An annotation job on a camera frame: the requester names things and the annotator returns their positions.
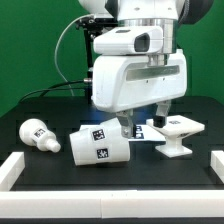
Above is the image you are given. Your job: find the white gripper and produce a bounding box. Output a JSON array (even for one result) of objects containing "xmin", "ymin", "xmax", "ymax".
[{"xmin": 92, "ymin": 49, "xmax": 187, "ymax": 138}]

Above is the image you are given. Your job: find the white lamp base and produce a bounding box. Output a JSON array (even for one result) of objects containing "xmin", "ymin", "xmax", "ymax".
[{"xmin": 146, "ymin": 115, "xmax": 205, "ymax": 158}]

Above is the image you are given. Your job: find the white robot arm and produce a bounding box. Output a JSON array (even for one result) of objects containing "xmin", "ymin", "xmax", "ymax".
[{"xmin": 78, "ymin": 0, "xmax": 213, "ymax": 138}]

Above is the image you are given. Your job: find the white lamp shade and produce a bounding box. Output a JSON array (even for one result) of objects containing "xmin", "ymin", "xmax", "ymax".
[{"xmin": 70, "ymin": 118, "xmax": 130, "ymax": 166}]

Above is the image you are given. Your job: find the white lamp bulb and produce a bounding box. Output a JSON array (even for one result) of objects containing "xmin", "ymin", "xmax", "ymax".
[{"xmin": 19, "ymin": 119, "xmax": 61, "ymax": 153}]

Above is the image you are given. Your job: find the white marker sheet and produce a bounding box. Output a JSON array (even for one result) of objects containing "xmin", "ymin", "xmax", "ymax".
[{"xmin": 79, "ymin": 123, "xmax": 167, "ymax": 142}]

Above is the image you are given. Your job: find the white right fence bar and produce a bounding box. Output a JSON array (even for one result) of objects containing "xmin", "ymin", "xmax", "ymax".
[{"xmin": 210, "ymin": 150, "xmax": 224, "ymax": 183}]

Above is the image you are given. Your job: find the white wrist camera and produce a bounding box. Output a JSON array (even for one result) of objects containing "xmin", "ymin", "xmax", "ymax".
[{"xmin": 94, "ymin": 26, "xmax": 164, "ymax": 55}]

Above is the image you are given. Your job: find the grey camera cable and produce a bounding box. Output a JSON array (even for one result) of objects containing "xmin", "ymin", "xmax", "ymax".
[{"xmin": 54, "ymin": 13, "xmax": 94, "ymax": 98}]

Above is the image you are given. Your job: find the black cable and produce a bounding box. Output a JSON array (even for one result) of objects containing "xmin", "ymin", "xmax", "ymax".
[{"xmin": 18, "ymin": 79, "xmax": 88, "ymax": 104}]

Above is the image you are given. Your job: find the black camera stand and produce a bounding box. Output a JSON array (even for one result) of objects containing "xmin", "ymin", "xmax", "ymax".
[{"xmin": 76, "ymin": 15, "xmax": 117, "ymax": 100}]

